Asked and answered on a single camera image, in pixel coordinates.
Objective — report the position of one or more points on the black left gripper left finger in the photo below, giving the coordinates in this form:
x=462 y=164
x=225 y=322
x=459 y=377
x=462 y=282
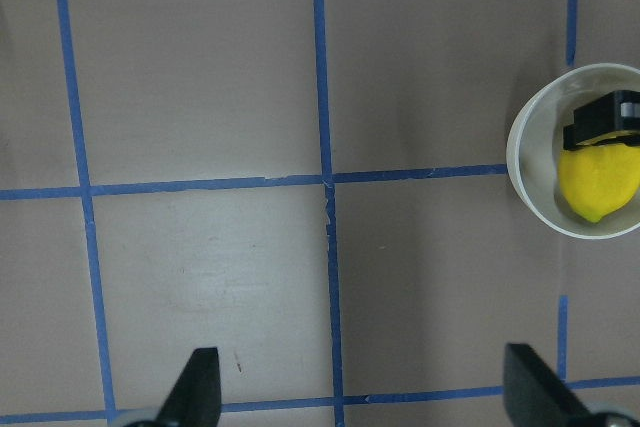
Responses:
x=195 y=399

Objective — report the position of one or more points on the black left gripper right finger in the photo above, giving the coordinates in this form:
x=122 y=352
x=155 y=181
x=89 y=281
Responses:
x=533 y=395

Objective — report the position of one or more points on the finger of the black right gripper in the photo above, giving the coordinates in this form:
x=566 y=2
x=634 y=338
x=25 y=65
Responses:
x=610 y=119

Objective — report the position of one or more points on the yellow lemon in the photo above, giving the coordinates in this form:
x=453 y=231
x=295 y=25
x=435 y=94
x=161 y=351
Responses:
x=598 y=180

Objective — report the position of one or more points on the cream ceramic bowl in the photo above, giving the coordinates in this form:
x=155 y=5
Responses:
x=535 y=142

